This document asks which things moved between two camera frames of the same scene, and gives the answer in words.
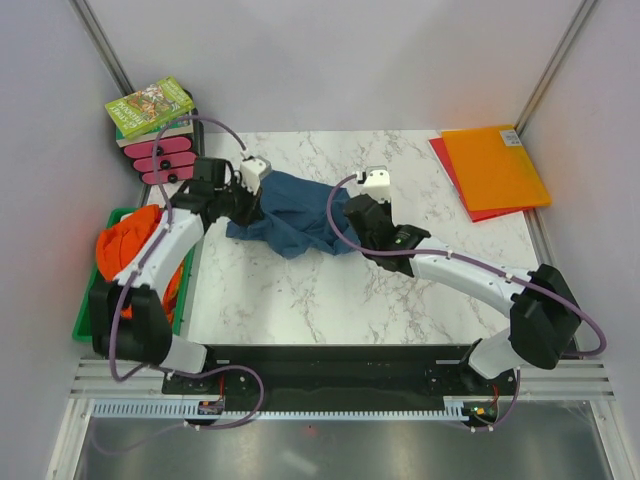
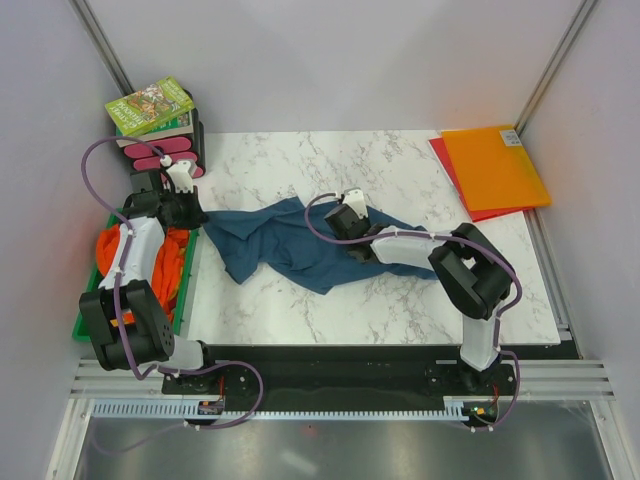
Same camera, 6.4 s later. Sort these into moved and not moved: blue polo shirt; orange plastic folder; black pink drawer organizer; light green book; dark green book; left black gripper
Moved: left black gripper; blue polo shirt
Not moved: black pink drawer organizer; light green book; dark green book; orange plastic folder
